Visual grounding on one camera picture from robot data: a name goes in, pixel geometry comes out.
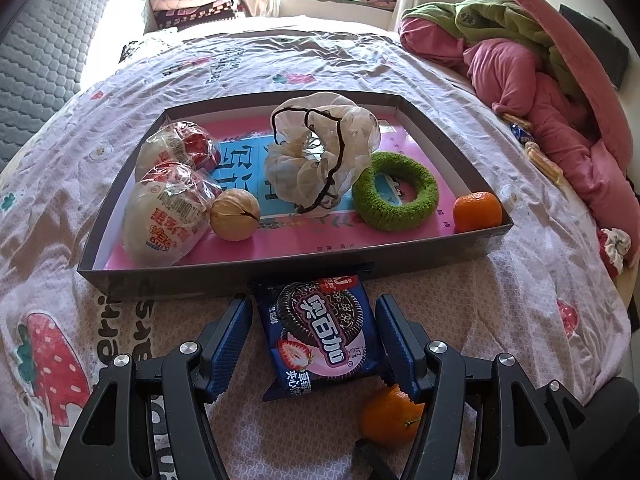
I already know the stack of folded blankets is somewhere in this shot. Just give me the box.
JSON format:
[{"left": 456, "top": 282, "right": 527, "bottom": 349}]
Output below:
[{"left": 149, "top": 0, "right": 246, "bottom": 31}]

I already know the pink blanket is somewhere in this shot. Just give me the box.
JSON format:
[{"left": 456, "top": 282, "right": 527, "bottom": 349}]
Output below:
[{"left": 397, "top": 17, "right": 631, "bottom": 241}]

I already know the bread bun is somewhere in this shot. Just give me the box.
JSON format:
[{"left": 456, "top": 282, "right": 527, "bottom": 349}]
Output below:
[
  {"left": 123, "top": 162, "right": 223, "bottom": 267},
  {"left": 135, "top": 121, "right": 222, "bottom": 183}
]

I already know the green knitted scrunchie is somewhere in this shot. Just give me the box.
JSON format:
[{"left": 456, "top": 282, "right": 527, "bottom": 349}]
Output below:
[{"left": 351, "top": 151, "right": 440, "bottom": 232}]

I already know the black flat panel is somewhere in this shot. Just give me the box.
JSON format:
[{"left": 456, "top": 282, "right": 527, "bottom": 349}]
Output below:
[{"left": 559, "top": 4, "right": 631, "bottom": 92}]

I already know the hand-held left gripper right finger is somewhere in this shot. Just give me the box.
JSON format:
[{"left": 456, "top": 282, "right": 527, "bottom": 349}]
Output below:
[{"left": 375, "top": 294, "right": 591, "bottom": 480}]

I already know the yellow biscuit packet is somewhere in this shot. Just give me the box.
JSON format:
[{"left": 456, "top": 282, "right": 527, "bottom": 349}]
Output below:
[{"left": 524, "top": 141, "right": 563, "bottom": 181}]

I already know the tan walnut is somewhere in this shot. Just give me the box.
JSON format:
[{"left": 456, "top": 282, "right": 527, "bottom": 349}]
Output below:
[{"left": 209, "top": 190, "right": 262, "bottom": 237}]

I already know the orange tangerine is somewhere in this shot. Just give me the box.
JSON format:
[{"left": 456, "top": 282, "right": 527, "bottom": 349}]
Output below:
[
  {"left": 360, "top": 384, "right": 426, "bottom": 448},
  {"left": 452, "top": 191, "right": 503, "bottom": 234}
]

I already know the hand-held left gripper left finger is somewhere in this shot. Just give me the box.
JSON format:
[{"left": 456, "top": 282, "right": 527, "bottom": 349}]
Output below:
[{"left": 52, "top": 294, "right": 254, "bottom": 480}]

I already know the small blue snack packet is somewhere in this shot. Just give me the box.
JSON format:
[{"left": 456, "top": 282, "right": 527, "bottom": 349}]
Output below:
[{"left": 510, "top": 122, "right": 536, "bottom": 146}]

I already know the white red floral scrunchie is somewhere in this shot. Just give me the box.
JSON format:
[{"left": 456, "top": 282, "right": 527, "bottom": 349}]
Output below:
[{"left": 597, "top": 227, "right": 633, "bottom": 278}]

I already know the cream scrunchie with black trim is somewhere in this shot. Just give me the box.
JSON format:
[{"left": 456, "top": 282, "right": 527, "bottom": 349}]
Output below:
[{"left": 264, "top": 91, "right": 380, "bottom": 218}]

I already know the blue cookie packet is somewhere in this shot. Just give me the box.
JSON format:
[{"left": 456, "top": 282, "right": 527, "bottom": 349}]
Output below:
[{"left": 252, "top": 274, "right": 396, "bottom": 402}]

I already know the grey cardboard box pink inside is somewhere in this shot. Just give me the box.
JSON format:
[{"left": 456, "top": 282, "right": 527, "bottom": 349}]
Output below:
[{"left": 76, "top": 91, "right": 515, "bottom": 303}]

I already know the black and white cloth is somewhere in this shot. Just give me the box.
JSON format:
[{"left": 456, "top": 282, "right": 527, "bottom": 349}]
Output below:
[{"left": 121, "top": 35, "right": 173, "bottom": 63}]

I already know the green garment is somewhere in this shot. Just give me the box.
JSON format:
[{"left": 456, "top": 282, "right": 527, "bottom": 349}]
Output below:
[{"left": 404, "top": 0, "right": 591, "bottom": 96}]

